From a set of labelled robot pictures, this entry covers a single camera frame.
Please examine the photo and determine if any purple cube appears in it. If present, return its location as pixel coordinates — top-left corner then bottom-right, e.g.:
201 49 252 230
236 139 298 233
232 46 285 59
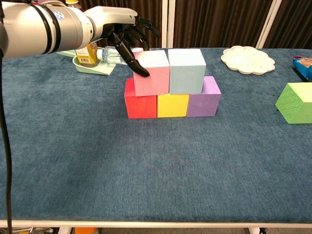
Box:
187 76 222 118

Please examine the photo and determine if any yellow tea bottle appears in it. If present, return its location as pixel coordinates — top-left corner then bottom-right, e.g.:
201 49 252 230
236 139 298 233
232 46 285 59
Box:
64 0 100 68

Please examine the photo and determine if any mint green plastic scoop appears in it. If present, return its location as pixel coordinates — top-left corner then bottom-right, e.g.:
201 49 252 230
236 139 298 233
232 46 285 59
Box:
56 48 117 77

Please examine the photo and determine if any blue snack bag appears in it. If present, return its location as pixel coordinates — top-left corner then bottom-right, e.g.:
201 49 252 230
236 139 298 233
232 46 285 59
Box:
292 55 312 82

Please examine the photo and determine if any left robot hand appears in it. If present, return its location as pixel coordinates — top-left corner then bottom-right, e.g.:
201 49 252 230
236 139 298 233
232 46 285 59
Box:
84 6 161 78

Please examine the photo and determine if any pink white cube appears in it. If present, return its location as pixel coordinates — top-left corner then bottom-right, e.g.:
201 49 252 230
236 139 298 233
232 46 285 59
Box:
133 50 171 98

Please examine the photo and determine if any green cube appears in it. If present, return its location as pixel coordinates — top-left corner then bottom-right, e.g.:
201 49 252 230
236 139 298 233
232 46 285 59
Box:
274 82 312 124

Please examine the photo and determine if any yellow cube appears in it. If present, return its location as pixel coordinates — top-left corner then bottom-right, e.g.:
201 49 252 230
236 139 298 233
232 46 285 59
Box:
156 93 190 118

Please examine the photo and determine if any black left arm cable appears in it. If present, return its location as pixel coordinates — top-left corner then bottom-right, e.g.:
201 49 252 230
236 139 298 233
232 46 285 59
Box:
0 58 13 234

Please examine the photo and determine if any light blue cube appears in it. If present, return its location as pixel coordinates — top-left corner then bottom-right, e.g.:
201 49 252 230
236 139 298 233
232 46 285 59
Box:
168 48 207 95

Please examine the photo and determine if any white partition post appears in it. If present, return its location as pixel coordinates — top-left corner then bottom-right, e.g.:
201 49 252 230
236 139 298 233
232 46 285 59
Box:
161 0 175 49
255 0 283 49

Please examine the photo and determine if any white flower paint palette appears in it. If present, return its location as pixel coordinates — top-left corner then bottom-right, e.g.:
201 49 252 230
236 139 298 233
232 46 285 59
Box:
220 45 276 76

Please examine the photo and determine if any blue fabric table cover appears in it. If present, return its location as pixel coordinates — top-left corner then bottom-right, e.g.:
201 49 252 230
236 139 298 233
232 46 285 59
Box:
0 46 312 224

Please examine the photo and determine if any red cube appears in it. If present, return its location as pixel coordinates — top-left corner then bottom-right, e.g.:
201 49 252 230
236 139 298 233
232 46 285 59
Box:
124 78 158 119

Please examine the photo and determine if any clear water bottle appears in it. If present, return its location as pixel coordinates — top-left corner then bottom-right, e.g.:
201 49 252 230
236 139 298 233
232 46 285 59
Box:
96 45 149 65

